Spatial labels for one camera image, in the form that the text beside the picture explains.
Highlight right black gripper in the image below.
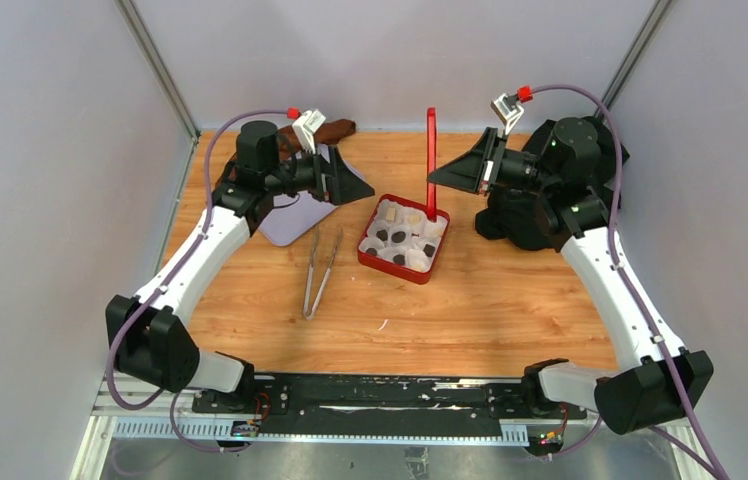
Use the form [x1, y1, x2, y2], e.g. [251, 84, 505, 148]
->
[427, 128, 558, 196]

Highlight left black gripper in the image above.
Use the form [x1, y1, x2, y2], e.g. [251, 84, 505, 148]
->
[264, 142, 373, 206]

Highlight dark oval chocolate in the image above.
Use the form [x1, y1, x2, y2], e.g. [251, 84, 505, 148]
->
[391, 231, 407, 244]

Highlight red box lid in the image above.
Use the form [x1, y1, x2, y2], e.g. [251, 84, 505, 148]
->
[425, 107, 438, 221]

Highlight red chocolate box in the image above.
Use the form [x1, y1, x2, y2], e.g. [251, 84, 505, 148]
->
[357, 194, 450, 285]

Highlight metal tongs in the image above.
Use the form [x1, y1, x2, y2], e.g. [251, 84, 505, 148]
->
[302, 225, 345, 322]

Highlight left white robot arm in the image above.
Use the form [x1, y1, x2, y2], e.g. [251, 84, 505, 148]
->
[105, 108, 375, 413]

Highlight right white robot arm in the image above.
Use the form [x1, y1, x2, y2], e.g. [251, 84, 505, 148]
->
[429, 89, 714, 435]

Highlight black cloth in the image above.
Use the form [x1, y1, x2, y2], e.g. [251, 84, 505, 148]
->
[474, 116, 616, 251]

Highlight brown cloth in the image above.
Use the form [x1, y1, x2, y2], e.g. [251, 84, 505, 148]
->
[214, 119, 356, 187]

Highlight white paper cup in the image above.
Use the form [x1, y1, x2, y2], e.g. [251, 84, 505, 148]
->
[404, 249, 432, 273]
[421, 216, 448, 240]
[376, 200, 405, 226]

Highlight lavender tray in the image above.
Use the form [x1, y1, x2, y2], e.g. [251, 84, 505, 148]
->
[259, 144, 364, 246]

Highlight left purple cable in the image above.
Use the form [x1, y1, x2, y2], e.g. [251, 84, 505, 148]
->
[104, 108, 296, 454]

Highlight purple cable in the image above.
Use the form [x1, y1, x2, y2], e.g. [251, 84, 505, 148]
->
[104, 108, 296, 454]
[526, 84, 733, 480]

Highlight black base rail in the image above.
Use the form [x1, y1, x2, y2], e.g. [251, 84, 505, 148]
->
[189, 372, 587, 440]

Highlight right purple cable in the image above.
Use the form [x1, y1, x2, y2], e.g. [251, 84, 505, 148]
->
[526, 84, 733, 480]

